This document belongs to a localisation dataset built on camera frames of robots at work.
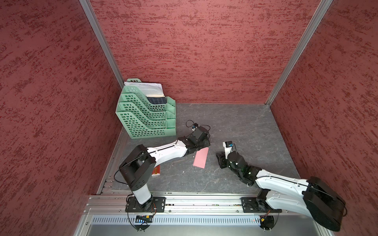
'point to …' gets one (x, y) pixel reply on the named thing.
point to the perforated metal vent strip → (201, 220)
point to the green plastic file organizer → (141, 119)
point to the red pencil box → (156, 171)
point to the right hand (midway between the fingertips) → (218, 156)
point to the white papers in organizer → (148, 88)
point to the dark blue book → (157, 100)
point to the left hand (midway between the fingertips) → (207, 143)
